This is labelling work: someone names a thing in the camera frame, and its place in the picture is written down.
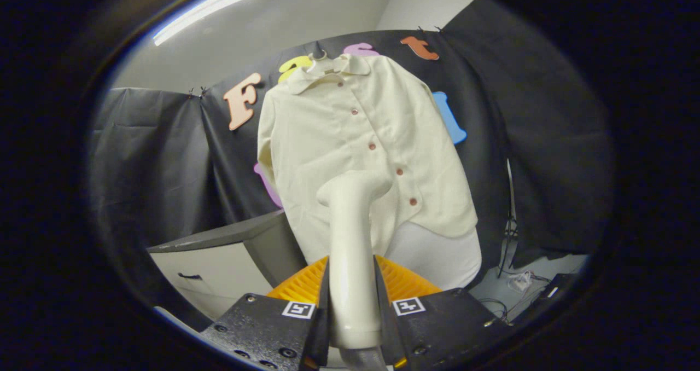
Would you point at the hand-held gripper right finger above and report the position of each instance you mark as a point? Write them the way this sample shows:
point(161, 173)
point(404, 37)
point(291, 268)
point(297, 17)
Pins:
point(385, 327)

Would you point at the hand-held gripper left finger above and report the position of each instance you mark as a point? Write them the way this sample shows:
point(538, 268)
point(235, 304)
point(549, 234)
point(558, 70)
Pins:
point(322, 332)

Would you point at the cream button-up shirt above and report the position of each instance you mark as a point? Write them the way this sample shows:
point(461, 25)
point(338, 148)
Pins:
point(339, 141)

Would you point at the white cabinet with grey top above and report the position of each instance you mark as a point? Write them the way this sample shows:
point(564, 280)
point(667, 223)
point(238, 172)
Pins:
point(229, 272)

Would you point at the small white adapter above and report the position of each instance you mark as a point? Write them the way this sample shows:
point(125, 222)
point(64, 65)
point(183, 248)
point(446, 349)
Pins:
point(520, 281)

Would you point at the backdrop stand pole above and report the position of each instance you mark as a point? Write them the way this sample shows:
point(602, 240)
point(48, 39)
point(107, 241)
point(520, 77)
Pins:
point(511, 196)

